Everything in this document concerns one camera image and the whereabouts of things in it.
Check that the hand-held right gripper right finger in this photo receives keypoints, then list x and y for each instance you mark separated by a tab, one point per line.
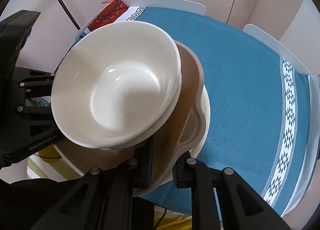
176	177

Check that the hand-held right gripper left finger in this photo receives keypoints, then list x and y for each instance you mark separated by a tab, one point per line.
149	165

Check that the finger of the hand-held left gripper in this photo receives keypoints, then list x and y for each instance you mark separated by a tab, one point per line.
32	82
32	117

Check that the cream cartoon print plate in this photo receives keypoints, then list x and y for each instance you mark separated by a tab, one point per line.
207	110

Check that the white bowl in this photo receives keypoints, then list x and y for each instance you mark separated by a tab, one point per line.
112	82

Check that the beige heart-shaped plate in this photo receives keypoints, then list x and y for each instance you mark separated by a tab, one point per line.
185	90

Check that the person's left forearm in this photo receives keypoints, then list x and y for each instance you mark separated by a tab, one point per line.
20	202

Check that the striped yellow-green bedding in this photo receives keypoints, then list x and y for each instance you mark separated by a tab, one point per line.
47	170

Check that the red patterned cloth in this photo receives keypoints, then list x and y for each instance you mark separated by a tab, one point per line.
107	16

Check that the blue patterned tablecloth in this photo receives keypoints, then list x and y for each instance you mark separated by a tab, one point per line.
237	82

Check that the white table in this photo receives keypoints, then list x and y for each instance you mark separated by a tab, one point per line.
175	1

